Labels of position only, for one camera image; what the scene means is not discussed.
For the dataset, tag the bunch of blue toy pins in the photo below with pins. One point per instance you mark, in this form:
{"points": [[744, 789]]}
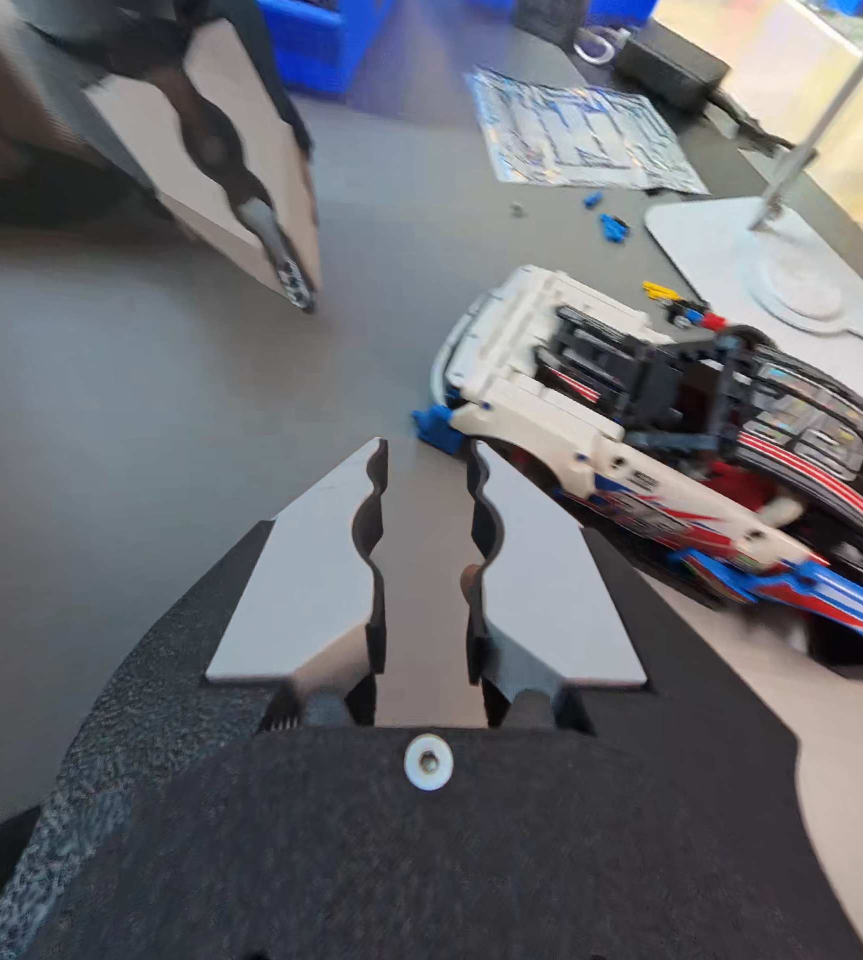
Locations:
{"points": [[613, 227]]}

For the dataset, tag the black rounded block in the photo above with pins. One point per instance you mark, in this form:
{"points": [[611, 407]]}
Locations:
{"points": [[544, 19]]}

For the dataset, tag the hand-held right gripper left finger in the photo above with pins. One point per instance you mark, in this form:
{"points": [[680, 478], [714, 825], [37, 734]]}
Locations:
{"points": [[289, 600]]}

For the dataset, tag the red and black toy pins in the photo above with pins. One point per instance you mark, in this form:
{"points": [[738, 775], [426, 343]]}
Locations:
{"points": [[698, 315]]}

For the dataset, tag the grey desk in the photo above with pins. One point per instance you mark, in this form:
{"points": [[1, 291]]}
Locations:
{"points": [[101, 450]]}

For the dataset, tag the blue plastic bin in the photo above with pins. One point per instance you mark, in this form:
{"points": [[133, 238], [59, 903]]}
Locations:
{"points": [[623, 9], [311, 45]]}

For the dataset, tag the holographic sticker sheet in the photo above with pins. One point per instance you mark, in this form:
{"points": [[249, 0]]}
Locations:
{"points": [[574, 127]]}

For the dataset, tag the black power adapter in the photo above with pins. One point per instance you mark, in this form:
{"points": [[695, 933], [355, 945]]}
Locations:
{"points": [[671, 64]]}

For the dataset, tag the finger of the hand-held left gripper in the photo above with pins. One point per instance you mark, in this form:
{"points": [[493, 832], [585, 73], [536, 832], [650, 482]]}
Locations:
{"points": [[259, 120], [169, 150]]}

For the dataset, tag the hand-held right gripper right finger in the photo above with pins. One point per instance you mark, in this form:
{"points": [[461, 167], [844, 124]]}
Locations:
{"points": [[559, 600]]}

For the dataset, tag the white book stand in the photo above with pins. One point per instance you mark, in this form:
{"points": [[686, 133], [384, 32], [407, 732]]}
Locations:
{"points": [[709, 240]]}

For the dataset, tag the toy brick race car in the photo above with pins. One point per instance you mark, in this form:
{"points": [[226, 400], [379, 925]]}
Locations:
{"points": [[521, 390]]}

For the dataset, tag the small blue toy pin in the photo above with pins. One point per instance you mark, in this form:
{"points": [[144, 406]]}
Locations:
{"points": [[593, 199]]}

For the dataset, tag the yellow toy piece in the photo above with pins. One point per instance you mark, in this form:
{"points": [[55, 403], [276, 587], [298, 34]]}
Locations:
{"points": [[656, 289]]}

